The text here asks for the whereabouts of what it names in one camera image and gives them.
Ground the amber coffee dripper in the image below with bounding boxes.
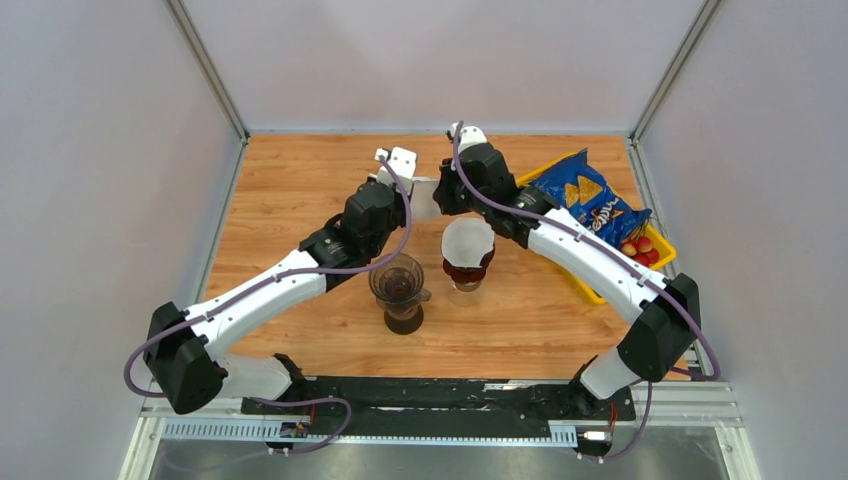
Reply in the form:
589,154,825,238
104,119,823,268
442,249,495,283

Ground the grey smoky coffee dripper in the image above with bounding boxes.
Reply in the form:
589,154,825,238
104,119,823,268
368,253,432,319

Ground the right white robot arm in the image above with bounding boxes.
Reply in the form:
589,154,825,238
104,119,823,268
433,142,702,418

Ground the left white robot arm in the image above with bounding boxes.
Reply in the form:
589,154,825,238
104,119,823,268
138,168,414,414

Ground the clear glass server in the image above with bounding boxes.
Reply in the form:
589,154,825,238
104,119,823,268
454,279,482,293

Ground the brown glass carafe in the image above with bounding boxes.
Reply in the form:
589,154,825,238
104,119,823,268
383,306,424,335

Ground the blue chips bag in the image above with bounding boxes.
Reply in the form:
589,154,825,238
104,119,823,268
530,149,652,247

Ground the red strawberries cluster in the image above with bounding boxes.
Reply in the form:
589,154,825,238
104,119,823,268
620,235,660,267

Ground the yellow plastic tray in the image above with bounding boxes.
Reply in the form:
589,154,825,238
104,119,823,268
516,149,676,270

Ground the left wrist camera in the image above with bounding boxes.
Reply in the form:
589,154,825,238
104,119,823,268
374,147,418,194

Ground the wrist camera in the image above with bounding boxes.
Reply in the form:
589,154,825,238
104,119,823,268
446,121,489,155
374,147,418,194

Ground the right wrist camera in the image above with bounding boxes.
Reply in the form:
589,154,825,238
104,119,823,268
446,121,489,155

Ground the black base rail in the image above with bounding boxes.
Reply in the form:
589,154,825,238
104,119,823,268
241,376,636,438

